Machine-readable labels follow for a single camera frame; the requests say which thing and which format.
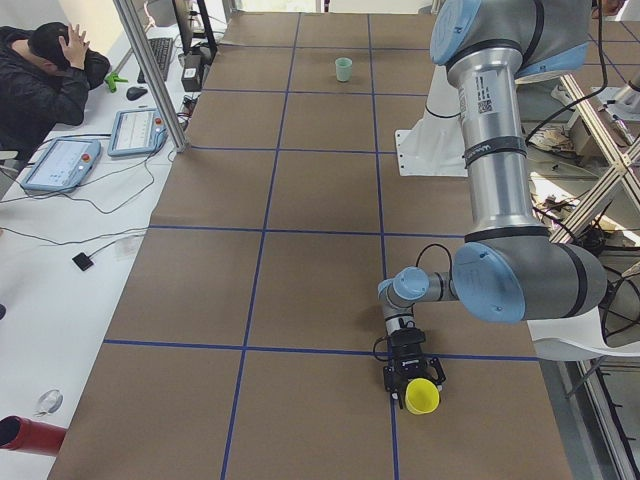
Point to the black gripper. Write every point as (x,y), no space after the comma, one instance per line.
(411,366)

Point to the yellow plastic cup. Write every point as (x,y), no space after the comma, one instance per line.
(421,396)

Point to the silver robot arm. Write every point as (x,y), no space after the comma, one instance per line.
(508,270)

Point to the green plastic cup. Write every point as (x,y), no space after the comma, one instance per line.
(343,69)

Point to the small black square device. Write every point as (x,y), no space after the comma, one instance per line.
(83,261)

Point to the far blue teach pendant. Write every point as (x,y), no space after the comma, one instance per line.
(137,132)

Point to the blue teach pendant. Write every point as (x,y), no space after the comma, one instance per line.
(62,166)
(137,132)

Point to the black box with label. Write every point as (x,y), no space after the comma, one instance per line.
(191,77)

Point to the red fire extinguisher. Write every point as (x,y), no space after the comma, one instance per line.
(29,436)

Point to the black computer mouse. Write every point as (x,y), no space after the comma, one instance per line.
(135,92)

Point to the black computer monitor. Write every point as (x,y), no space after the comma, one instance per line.
(186,15)

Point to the near blue teach pendant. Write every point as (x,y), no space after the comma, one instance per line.
(62,166)

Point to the black keyboard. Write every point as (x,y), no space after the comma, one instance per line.
(162,49)

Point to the green plastic clamp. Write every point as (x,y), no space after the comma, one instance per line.
(112,80)

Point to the person in black jacket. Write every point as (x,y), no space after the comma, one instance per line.
(46,77)

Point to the aluminium frame post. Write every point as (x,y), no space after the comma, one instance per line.
(147,63)

